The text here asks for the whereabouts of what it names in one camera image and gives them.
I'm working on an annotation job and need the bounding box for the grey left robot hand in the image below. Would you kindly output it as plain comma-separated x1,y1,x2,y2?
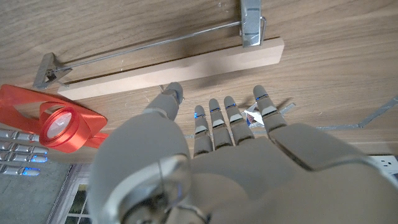
86,82,398,224

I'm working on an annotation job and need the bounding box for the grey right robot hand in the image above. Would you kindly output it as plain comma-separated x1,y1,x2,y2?
0,129,49,177

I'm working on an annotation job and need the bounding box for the orange ribbon roll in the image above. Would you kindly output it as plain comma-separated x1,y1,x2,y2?
0,84,109,154

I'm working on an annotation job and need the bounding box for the wooden hanger with metal clips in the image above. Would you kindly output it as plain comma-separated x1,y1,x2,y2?
32,0,285,101

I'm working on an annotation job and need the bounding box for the printed window backdrop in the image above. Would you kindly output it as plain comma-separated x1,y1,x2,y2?
46,164,94,224

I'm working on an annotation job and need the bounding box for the white power strip box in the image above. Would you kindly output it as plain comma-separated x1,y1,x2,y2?
369,154,398,181

